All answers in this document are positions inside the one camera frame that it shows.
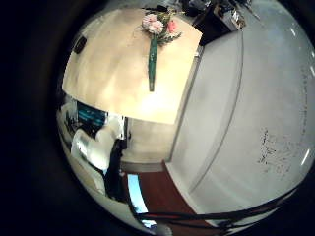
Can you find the dark green curved object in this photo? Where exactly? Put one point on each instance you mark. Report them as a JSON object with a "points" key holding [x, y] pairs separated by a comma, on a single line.
{"points": [[152, 62]]}

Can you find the clear glass vase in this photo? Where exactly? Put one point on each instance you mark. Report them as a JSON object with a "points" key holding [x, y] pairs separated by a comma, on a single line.
{"points": [[79, 45]]}

